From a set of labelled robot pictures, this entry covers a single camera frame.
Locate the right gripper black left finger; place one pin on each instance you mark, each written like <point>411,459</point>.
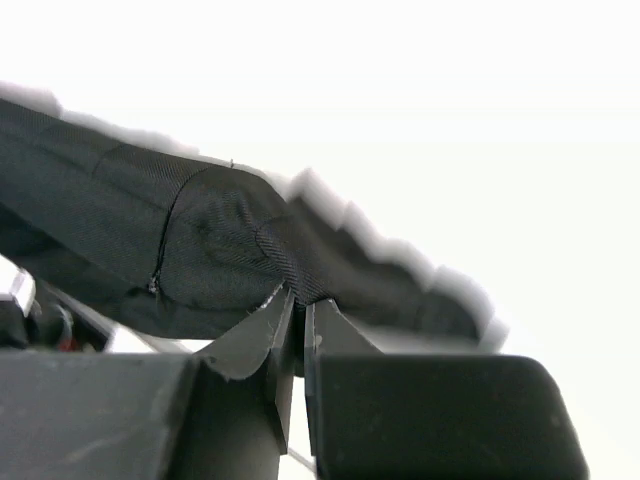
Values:
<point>221,413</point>

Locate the black pleated skirt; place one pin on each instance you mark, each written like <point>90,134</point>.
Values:
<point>179,248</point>

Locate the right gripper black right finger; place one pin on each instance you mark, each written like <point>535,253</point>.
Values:
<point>376,415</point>

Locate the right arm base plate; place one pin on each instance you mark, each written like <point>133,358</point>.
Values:
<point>37,317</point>

